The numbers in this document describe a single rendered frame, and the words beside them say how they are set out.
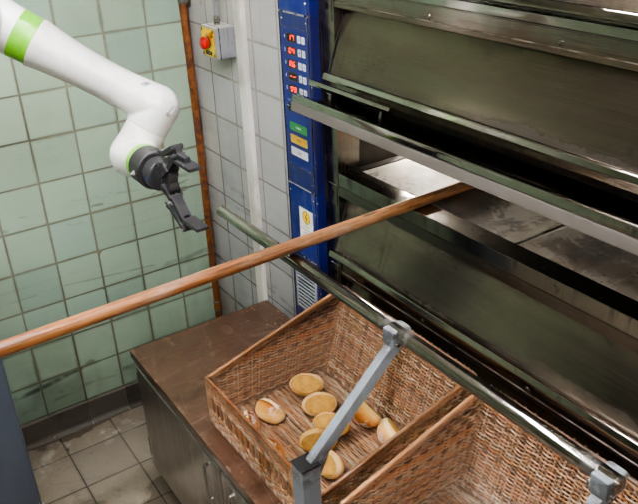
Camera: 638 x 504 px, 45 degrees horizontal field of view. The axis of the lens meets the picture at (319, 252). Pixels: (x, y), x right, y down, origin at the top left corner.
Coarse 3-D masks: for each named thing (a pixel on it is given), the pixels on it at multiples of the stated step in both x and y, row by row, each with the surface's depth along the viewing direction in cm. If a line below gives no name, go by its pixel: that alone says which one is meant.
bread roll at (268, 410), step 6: (258, 402) 212; (264, 402) 210; (270, 402) 210; (276, 402) 210; (258, 408) 211; (264, 408) 209; (270, 408) 208; (276, 408) 208; (282, 408) 210; (258, 414) 210; (264, 414) 209; (270, 414) 208; (276, 414) 208; (282, 414) 209; (264, 420) 209; (270, 420) 208; (276, 420) 208; (282, 420) 209
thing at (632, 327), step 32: (352, 192) 211; (384, 192) 201; (416, 224) 191; (448, 224) 182; (480, 256) 174; (512, 256) 167; (544, 288) 160; (576, 288) 154; (608, 288) 153; (608, 320) 148
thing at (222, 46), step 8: (208, 24) 243; (224, 24) 242; (208, 32) 241; (216, 32) 238; (224, 32) 239; (232, 32) 241; (216, 40) 239; (224, 40) 240; (232, 40) 242; (208, 48) 244; (216, 48) 240; (224, 48) 241; (232, 48) 243; (208, 56) 246; (216, 56) 241; (224, 56) 242; (232, 56) 244
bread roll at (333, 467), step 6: (330, 450) 191; (330, 456) 189; (336, 456) 189; (330, 462) 189; (336, 462) 188; (342, 462) 190; (324, 468) 189; (330, 468) 188; (336, 468) 187; (342, 468) 188; (324, 474) 189; (330, 474) 188; (336, 474) 187
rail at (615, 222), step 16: (304, 96) 193; (336, 112) 181; (368, 128) 172; (384, 128) 168; (416, 144) 159; (448, 160) 152; (464, 160) 149; (496, 176) 142; (512, 176) 140; (528, 192) 137; (544, 192) 134; (576, 208) 129; (592, 208) 127; (608, 224) 124; (624, 224) 122
